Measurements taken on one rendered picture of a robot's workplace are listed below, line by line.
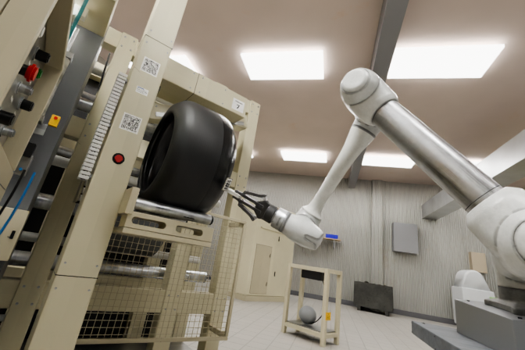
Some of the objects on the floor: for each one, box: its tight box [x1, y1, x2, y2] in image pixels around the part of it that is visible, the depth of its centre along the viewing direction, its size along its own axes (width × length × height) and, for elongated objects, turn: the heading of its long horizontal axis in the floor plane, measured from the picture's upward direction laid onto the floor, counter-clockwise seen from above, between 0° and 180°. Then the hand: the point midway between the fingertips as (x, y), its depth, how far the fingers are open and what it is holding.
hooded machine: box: [452, 270, 495, 323], centre depth 699 cm, size 75×62×134 cm
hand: (233, 193), depth 125 cm, fingers closed
